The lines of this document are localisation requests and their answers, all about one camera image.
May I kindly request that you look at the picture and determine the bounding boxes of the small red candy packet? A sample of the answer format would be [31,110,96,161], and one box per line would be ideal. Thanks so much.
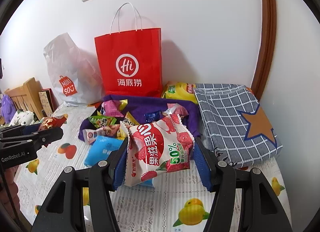
[38,115,68,131]

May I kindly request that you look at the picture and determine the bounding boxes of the green snack packet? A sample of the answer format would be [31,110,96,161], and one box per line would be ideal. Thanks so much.
[87,115,117,129]

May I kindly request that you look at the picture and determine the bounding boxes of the lychee jelly snack packet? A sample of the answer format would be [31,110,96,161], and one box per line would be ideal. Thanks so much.
[124,114,195,186]

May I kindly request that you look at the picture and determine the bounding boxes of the left hand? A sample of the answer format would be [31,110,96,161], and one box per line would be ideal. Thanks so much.
[0,166,20,218]

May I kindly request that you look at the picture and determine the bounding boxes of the blue tissue pack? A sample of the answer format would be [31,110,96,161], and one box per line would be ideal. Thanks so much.
[84,136,154,191]

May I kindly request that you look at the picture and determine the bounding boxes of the wooden chair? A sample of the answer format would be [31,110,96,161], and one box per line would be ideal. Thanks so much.
[4,77,44,120]

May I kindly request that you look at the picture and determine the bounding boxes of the white pink snack packet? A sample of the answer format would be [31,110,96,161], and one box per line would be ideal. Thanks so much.
[82,124,120,144]

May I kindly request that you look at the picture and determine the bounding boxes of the fruit print tablecloth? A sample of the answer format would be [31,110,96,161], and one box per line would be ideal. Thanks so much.
[15,102,293,232]

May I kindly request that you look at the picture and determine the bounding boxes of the grey checked fabric bag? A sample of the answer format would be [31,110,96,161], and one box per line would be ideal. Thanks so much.
[194,84,283,168]

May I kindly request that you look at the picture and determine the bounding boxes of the yellow orange snack packet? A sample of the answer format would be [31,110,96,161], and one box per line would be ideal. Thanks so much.
[116,112,139,140]

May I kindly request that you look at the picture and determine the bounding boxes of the pink rabbit snack packet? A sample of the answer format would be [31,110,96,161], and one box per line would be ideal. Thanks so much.
[101,99,128,118]

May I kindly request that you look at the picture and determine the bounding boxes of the purple towel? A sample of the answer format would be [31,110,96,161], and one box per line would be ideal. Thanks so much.
[77,94,202,143]

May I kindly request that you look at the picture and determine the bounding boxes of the white plastic Miniso bag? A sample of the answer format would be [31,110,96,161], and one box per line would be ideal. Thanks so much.
[43,33,105,107]

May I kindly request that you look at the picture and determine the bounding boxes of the pink wrapped candy packet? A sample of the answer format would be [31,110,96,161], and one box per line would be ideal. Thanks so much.
[162,103,189,119]

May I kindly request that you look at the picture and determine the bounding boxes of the yellow snack bag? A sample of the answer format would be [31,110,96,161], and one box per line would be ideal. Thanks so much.
[161,81,198,104]

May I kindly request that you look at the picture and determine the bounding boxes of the red paper shopping bag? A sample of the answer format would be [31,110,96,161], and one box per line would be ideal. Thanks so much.
[94,2,163,97]

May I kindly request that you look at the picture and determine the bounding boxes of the brown wooden door frame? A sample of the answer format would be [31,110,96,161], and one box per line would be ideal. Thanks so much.
[251,0,277,100]

